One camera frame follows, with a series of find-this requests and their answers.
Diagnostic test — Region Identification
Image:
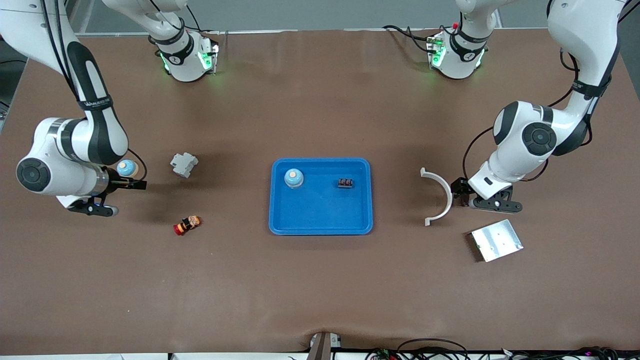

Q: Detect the blue plastic tray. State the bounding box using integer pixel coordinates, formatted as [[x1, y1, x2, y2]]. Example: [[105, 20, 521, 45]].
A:
[[268, 158, 374, 236]]

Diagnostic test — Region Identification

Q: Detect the white circuit breaker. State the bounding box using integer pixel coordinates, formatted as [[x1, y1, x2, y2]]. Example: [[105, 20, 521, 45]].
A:
[[169, 152, 199, 179]]

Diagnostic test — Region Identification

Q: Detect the silver metal plate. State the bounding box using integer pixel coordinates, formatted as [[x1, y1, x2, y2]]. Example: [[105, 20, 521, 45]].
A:
[[470, 219, 524, 263]]

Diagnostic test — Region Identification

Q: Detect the red orange emergency stop button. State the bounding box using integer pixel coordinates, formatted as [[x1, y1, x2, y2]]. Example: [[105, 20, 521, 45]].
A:
[[173, 215, 202, 237]]

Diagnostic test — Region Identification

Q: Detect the grey table edge clamp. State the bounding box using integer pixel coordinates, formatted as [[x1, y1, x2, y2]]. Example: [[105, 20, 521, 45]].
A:
[[308, 332, 342, 360]]

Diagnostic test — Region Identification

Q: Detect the white curved plastic bracket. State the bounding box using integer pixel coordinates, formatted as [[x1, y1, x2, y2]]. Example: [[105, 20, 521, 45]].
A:
[[420, 167, 454, 227]]

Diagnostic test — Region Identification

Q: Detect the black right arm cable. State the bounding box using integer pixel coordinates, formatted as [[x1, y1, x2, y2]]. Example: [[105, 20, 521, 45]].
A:
[[40, 0, 148, 183]]

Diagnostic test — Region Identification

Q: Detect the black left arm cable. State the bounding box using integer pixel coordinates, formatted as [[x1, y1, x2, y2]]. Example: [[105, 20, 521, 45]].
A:
[[461, 47, 596, 183]]

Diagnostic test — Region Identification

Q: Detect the black looped cable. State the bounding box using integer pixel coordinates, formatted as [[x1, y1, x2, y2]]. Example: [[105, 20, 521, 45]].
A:
[[397, 338, 469, 360]]

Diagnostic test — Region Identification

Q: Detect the black arm base cable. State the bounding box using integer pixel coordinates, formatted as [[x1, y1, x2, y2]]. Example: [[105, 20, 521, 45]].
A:
[[382, 24, 436, 53]]

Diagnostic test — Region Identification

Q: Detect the black cable bundle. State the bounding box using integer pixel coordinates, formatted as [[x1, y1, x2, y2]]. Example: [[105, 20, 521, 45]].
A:
[[365, 346, 640, 360]]

